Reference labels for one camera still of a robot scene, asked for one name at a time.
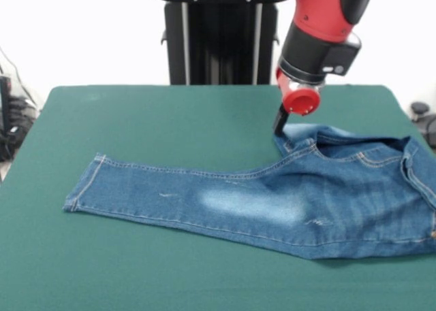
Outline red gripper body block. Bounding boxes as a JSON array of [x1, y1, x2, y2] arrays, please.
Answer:
[[275, 67, 322, 117]]

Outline dark green table cloth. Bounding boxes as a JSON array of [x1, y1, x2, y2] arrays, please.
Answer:
[[0, 84, 436, 311]]

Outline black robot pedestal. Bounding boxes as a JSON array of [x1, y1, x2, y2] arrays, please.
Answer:
[[149, 0, 296, 86]]

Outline grey chair base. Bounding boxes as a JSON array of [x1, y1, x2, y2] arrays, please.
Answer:
[[8, 96, 38, 121], [410, 101, 436, 148]]

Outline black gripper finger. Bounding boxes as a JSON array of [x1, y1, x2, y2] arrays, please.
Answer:
[[272, 102, 290, 135]]

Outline black upright frame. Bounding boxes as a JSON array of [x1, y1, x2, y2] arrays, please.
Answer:
[[0, 74, 12, 161]]

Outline blue denim jeans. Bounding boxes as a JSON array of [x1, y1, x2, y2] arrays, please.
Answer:
[[62, 122, 436, 261]]

